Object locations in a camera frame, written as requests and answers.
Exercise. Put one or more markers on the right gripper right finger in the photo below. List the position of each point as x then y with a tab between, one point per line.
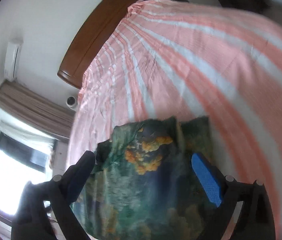
255	220

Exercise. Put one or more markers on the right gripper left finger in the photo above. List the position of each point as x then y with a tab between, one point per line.
31	220

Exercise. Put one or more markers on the green patterned silk jacket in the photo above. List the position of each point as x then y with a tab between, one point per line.
143	186

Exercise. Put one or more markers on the beige curtain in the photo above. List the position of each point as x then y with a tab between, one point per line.
35	110

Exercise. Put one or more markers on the white round fan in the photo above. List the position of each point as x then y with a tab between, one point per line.
72	103

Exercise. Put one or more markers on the pink striped bed sheet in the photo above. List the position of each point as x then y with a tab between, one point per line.
169	58

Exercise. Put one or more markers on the brown wooden headboard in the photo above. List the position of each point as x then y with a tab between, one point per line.
90	38

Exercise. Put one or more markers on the white wall air conditioner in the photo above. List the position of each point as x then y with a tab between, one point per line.
12	57

